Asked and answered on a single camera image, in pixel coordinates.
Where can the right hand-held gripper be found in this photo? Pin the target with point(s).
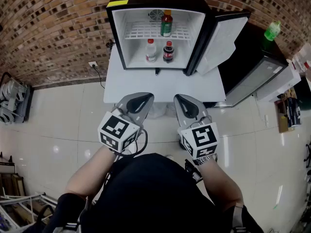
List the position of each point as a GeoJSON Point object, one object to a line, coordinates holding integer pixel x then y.
{"type": "Point", "coordinates": [201, 135]}

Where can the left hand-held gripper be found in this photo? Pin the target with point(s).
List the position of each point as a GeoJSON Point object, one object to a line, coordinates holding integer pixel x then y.
{"type": "Point", "coordinates": [114, 130]}

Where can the clear bottle red cap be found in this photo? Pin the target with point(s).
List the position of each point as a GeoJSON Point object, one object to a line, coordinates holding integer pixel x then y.
{"type": "Point", "coordinates": [150, 52]}

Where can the dark cola bottle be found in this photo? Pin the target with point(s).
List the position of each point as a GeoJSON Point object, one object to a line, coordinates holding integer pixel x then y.
{"type": "Point", "coordinates": [168, 53]}

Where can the green bottle red cap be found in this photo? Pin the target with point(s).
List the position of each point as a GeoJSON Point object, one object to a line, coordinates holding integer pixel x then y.
{"type": "Point", "coordinates": [166, 25]}

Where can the person's left forearm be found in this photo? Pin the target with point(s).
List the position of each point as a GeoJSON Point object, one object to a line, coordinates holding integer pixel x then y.
{"type": "Point", "coordinates": [92, 171]}

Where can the person's right forearm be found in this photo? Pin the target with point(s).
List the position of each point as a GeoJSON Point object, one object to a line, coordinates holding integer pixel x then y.
{"type": "Point", "coordinates": [221, 183]}

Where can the crumpled clear plastic bag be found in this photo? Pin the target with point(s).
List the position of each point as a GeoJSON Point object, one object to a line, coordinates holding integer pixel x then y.
{"type": "Point", "coordinates": [160, 110]}

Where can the person's white right shoe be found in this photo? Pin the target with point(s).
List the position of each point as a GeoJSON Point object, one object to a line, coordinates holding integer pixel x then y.
{"type": "Point", "coordinates": [169, 156]}

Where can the silver wristwatch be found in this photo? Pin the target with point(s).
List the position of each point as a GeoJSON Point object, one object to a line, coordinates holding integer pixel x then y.
{"type": "Point", "coordinates": [202, 160]}

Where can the black glass-door cooler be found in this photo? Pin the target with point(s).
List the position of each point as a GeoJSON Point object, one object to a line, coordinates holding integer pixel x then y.
{"type": "Point", "coordinates": [245, 62]}

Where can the white power strip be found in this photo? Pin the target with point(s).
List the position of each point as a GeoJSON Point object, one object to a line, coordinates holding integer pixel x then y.
{"type": "Point", "coordinates": [266, 121]}

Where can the person's body in black clothing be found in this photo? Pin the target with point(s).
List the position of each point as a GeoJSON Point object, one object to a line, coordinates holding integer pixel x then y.
{"type": "Point", "coordinates": [150, 193]}

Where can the open cardboard box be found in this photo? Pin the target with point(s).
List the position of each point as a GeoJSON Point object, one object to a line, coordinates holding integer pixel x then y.
{"type": "Point", "coordinates": [283, 120]}

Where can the white cabinet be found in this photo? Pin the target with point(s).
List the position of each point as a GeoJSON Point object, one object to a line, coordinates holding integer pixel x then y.
{"type": "Point", "coordinates": [284, 81]}

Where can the green plastic bottle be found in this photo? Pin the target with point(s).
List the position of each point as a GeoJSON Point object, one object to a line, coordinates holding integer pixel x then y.
{"type": "Point", "coordinates": [272, 31]}

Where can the grey rack with white parts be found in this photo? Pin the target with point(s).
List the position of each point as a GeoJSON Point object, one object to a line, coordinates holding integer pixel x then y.
{"type": "Point", "coordinates": [12, 98]}

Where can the clear plastic container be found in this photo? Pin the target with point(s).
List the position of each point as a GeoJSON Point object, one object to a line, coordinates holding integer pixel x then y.
{"type": "Point", "coordinates": [302, 59]}

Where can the white metal frames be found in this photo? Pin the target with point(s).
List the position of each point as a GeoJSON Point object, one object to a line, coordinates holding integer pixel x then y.
{"type": "Point", "coordinates": [24, 200]}

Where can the white wall socket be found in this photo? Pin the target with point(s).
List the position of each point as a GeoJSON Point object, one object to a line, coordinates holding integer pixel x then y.
{"type": "Point", "coordinates": [93, 64]}

